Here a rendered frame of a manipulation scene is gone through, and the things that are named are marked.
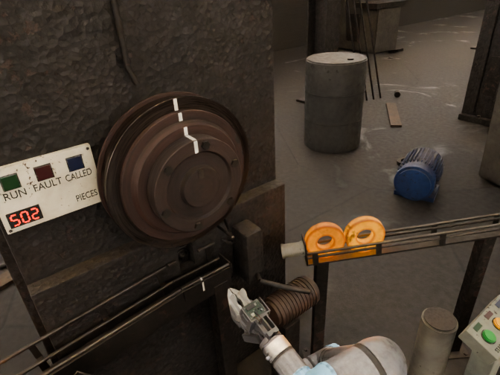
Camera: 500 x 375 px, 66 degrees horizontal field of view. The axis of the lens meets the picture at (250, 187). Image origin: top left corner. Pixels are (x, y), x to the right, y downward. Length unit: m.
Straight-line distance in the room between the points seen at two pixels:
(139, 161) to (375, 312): 1.62
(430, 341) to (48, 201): 1.33
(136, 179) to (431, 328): 1.12
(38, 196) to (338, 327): 1.58
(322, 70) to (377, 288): 2.08
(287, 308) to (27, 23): 1.21
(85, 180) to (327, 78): 2.85
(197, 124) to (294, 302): 0.81
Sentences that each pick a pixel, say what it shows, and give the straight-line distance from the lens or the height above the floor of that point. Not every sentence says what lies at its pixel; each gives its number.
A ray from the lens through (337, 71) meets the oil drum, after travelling 3.67.
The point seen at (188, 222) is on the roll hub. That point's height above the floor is 1.02.
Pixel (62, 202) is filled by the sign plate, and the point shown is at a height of 1.10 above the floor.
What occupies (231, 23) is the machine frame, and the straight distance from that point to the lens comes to 1.31.
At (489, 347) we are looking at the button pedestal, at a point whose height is 0.59.
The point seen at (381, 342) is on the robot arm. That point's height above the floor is 0.95.
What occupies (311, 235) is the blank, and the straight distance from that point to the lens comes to 1.49.
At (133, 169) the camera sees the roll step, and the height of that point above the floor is 1.20.
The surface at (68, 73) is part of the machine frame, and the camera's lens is 1.12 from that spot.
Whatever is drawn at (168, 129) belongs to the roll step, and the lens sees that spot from 1.04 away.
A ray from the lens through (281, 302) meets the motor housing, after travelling 1.53.
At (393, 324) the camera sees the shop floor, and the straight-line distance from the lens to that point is 2.24.
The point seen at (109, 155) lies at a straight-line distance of 1.06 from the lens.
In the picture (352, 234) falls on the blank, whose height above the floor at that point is 0.74.
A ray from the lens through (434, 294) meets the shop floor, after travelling 2.46.
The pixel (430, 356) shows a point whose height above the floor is 0.38.
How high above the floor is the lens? 1.63
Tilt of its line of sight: 29 degrees down
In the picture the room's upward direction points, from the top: 3 degrees counter-clockwise
